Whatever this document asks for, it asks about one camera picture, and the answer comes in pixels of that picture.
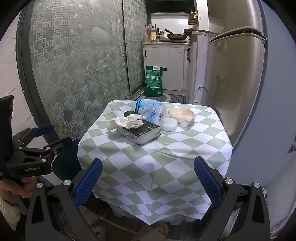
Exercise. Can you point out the pink grey floor mat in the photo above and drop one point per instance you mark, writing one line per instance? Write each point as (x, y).
(167, 97)

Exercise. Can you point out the dark teal plastic bin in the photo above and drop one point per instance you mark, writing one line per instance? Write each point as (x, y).
(67, 162)

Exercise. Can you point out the person's left hand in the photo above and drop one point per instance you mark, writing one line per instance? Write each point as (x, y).
(13, 186)

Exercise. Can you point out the dark sauce bottle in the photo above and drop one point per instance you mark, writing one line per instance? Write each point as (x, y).
(158, 34)

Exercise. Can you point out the crumpled white tissue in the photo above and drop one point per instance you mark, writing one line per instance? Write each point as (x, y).
(127, 121)

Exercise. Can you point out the white round plastic container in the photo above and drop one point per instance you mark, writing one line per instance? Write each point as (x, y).
(170, 125)

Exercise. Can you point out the black wok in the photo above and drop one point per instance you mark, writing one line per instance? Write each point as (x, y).
(190, 31)

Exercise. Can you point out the yellow oil bottle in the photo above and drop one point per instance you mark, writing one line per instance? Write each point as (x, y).
(153, 34)

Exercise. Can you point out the green checked tablecloth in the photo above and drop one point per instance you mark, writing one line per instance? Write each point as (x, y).
(157, 166)

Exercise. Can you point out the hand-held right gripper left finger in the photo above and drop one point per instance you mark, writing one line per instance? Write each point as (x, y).
(89, 183)

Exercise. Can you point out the person's foot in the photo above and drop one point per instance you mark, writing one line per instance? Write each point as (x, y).
(161, 229)

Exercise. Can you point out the stainless steel fridge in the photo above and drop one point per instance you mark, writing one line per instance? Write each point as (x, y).
(233, 76)

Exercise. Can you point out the black white tissue pack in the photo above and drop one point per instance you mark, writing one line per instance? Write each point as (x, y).
(141, 134)

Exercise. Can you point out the frying pan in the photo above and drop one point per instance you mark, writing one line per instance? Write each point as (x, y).
(177, 36)

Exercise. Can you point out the person's left forearm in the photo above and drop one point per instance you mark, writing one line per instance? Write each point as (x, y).
(7, 209)

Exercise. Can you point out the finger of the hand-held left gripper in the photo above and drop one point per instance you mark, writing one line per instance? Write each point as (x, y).
(42, 129)
(60, 143)

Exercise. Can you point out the dark green avocado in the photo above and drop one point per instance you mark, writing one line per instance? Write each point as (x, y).
(128, 114)

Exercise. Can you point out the beige paper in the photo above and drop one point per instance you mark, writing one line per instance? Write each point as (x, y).
(182, 114)

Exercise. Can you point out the green rice bag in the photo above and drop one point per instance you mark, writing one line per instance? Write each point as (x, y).
(154, 81)

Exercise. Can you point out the clear bottle red cap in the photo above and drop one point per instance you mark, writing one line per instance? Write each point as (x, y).
(147, 32)

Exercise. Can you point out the white kitchen cabinet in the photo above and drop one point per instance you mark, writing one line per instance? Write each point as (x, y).
(166, 67)

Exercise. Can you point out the blue white plastic packet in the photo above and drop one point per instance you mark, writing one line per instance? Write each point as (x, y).
(153, 111)

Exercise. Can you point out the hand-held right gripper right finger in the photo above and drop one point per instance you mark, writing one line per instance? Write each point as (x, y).
(208, 183)

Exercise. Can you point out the patterned frosted sliding door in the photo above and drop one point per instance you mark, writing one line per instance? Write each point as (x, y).
(136, 51)
(76, 69)

